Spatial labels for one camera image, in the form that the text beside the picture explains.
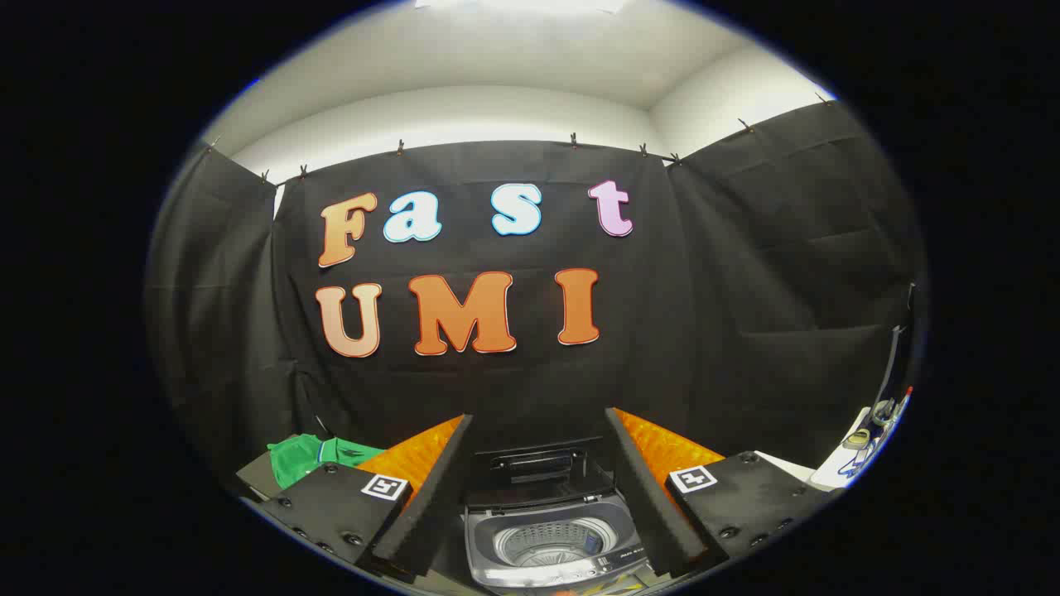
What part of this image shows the white sheet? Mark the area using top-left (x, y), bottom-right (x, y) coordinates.
top-left (754, 404), bottom-right (880, 493)

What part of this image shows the black backdrop cloth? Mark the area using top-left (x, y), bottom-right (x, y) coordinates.
top-left (145, 99), bottom-right (927, 497)

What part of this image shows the green polo shirt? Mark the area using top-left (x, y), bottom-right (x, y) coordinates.
top-left (267, 433), bottom-right (386, 489)

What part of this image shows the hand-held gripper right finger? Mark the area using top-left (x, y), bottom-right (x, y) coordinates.
top-left (604, 407), bottom-right (839, 579)

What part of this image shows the row of small backdrop clips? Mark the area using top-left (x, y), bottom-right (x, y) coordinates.
top-left (205, 91), bottom-right (836, 187)

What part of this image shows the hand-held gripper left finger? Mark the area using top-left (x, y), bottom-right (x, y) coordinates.
top-left (259, 414), bottom-right (475, 579)

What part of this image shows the grey washing machine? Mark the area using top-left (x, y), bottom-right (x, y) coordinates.
top-left (464, 490), bottom-right (655, 590)

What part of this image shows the grey board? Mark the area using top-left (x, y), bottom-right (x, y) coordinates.
top-left (236, 453), bottom-right (284, 502)

